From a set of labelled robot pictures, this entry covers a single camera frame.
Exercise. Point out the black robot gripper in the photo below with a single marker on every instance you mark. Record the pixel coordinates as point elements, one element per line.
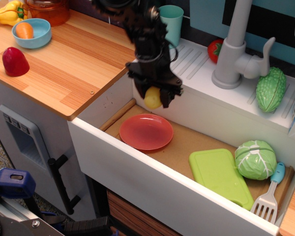
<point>155,72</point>

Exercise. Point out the yellow toy potato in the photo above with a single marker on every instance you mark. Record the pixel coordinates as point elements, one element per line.
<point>152,98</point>

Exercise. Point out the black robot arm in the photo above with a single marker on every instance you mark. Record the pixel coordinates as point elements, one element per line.
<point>143,26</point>

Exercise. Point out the red plastic plate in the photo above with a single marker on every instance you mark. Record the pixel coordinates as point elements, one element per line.
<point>146,132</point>

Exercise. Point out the red toy tomato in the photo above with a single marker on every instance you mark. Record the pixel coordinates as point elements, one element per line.
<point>214,49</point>

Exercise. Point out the teal plastic cup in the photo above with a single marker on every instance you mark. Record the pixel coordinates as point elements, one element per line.
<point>172,16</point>

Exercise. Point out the grey toy faucet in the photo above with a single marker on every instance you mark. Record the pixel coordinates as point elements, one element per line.
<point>233,62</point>

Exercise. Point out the white toy sink basin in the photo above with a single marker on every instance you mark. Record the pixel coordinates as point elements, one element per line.
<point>205,117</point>

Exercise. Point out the lime green cutting board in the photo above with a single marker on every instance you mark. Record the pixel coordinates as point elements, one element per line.
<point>215,169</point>

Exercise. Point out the green toy bitter gourd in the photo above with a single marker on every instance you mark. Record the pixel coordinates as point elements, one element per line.
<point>271,89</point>

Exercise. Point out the green toy cabbage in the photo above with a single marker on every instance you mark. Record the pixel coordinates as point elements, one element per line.
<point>255,160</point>

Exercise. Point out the orange transparent pot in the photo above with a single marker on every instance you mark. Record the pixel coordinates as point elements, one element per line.
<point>56,12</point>

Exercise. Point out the light blue bowl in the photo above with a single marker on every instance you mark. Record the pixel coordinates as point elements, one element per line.
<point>42,34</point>

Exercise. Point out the grey oven control panel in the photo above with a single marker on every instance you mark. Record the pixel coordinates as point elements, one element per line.
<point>28,139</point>

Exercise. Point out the dark red toy vegetable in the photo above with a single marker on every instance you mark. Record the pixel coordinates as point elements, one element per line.
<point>15,62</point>

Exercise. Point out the orange toy carrot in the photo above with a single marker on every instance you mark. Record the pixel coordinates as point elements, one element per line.
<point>24,30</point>

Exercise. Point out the yellow toy bell pepper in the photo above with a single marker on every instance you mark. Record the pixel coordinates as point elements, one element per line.
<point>13,13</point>

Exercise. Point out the blue clamp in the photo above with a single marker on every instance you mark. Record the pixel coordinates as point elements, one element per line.
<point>16,184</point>

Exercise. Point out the black oven door handle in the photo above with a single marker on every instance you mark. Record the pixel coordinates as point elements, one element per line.
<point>54,166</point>

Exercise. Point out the white spatula blue handle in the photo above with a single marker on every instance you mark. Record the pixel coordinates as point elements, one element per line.
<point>266,206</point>

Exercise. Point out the grey metal bracket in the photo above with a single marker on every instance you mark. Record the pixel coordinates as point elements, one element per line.
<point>16,220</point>

